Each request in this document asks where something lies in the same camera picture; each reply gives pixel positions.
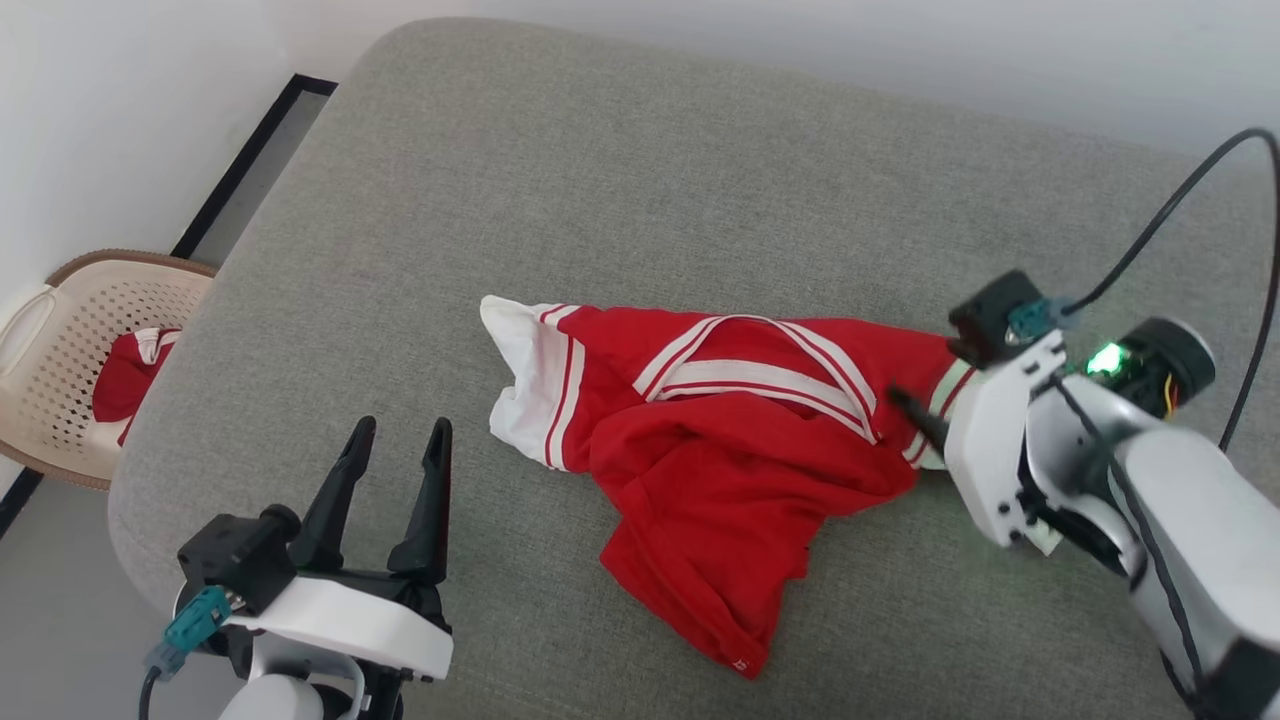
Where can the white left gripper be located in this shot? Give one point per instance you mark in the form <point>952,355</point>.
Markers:
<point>350,620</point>

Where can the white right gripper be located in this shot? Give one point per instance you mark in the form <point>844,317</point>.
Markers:
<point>990,450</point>

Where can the red basketball jersey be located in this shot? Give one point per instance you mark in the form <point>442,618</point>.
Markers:
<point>720,460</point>

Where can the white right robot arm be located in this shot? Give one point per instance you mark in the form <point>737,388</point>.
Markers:
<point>1190,520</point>

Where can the red and white garment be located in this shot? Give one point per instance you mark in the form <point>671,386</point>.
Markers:
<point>125,380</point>

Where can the beige plastic laundry basket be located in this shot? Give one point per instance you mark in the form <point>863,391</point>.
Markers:
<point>60,360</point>

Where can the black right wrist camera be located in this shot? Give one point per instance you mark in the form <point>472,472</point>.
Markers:
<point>990,315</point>

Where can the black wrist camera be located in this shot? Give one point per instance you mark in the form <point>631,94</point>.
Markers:
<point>990,315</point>
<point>235,560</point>

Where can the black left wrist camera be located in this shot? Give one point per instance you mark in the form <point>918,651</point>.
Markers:
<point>235,560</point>

